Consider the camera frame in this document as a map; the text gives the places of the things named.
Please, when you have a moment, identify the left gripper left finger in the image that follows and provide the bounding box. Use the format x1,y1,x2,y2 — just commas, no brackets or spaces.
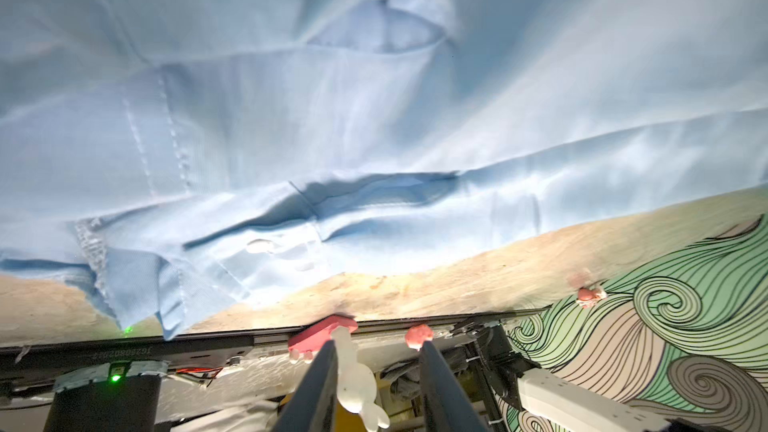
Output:
272,340,338,432

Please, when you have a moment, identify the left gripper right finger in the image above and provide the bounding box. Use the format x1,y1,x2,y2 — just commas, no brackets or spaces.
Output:
419,341,489,432

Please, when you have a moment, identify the light blue long sleeve shirt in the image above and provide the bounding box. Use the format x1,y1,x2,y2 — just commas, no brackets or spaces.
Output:
1,0,767,338

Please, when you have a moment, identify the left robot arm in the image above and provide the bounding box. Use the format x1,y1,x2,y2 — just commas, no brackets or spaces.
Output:
45,334,488,431

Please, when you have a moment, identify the pink round toy right side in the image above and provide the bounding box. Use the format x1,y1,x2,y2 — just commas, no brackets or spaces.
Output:
576,285,608,309

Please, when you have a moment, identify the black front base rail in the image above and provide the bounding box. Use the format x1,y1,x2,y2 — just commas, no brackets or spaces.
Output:
1,308,544,397

